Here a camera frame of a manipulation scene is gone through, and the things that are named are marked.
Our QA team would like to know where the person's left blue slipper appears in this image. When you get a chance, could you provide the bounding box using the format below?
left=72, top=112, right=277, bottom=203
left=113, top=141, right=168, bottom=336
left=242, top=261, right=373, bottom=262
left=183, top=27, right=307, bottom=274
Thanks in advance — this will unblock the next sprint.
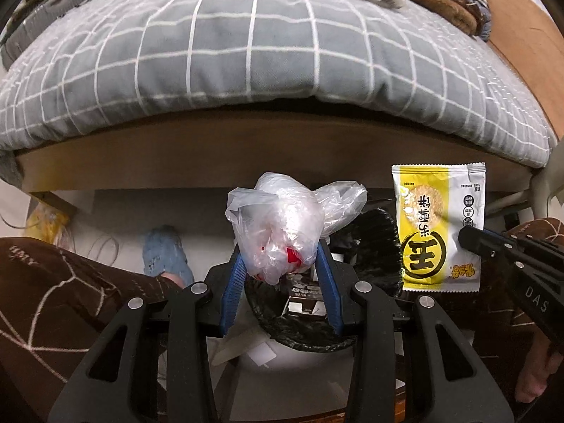
left=143, top=225, right=195, bottom=287

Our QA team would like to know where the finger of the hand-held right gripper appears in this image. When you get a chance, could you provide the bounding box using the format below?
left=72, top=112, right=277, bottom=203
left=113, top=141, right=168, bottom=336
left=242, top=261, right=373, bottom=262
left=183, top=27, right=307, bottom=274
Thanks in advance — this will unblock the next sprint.
left=457, top=226, right=529, bottom=269

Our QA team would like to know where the clear plastic bag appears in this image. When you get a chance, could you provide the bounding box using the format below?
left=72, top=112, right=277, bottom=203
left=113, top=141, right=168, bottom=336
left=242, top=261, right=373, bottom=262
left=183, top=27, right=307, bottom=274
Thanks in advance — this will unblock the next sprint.
left=226, top=172, right=368, bottom=286

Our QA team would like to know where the person's left pajama leg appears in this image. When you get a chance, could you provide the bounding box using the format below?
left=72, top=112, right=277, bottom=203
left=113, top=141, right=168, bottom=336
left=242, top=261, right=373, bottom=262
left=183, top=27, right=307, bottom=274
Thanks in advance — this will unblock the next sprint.
left=0, top=237, right=195, bottom=410

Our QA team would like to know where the yellow snack packet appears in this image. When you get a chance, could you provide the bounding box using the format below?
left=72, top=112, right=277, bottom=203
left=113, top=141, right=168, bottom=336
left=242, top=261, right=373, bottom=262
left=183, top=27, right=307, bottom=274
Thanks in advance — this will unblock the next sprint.
left=391, top=161, right=486, bottom=294

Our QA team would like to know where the person's right hand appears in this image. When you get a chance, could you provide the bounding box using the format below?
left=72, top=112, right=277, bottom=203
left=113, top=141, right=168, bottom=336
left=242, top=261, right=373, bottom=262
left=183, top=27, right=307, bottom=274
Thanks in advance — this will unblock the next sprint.
left=513, top=341, right=564, bottom=405

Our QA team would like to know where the wooden headboard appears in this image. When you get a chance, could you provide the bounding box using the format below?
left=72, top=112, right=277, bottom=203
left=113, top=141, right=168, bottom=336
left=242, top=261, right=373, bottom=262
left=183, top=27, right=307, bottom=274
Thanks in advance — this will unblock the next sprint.
left=478, top=0, right=564, bottom=142

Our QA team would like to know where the yellow plastic bag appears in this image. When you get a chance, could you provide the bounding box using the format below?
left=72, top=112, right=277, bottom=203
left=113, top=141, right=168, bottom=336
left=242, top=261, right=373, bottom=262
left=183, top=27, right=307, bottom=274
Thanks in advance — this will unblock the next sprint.
left=24, top=203, right=71, bottom=247

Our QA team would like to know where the brown carton box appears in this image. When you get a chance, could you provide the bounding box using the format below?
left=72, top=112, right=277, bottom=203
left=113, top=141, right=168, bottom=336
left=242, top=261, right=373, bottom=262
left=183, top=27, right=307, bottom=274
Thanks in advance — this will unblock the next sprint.
left=282, top=271, right=329, bottom=318

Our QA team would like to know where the blue striped duvet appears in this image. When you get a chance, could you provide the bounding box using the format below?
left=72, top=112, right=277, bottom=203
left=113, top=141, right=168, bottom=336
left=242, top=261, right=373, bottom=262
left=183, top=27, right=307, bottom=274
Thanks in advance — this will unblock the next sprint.
left=478, top=0, right=495, bottom=42

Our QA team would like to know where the white chair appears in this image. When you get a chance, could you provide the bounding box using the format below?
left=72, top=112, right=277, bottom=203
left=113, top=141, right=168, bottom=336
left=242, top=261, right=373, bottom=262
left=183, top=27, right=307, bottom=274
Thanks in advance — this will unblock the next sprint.
left=485, top=143, right=564, bottom=221

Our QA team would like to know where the white paper scrap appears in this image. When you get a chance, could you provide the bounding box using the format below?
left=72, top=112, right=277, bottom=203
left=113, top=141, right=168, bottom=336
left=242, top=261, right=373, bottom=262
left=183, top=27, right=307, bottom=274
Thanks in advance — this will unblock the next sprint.
left=210, top=327, right=276, bottom=367

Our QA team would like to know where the bed with grey checked sheet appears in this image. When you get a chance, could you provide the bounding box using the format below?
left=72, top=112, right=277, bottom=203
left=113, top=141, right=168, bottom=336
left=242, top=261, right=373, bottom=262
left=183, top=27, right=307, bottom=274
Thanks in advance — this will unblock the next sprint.
left=0, top=0, right=558, bottom=195

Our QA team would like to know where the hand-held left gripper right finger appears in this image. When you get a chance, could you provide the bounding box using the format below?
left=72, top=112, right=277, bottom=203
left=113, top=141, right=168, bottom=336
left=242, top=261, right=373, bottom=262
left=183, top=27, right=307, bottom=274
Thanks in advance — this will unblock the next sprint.
left=315, top=240, right=516, bottom=423

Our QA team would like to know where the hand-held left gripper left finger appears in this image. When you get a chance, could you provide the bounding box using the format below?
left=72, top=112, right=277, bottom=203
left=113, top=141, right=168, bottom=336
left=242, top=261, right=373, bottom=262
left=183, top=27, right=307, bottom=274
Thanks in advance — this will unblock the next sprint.
left=50, top=247, right=247, bottom=423

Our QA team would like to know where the trash bin with black liner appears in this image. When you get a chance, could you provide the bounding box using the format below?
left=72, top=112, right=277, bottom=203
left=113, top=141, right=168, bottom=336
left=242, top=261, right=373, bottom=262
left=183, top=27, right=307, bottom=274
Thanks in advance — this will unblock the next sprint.
left=244, top=207, right=404, bottom=353

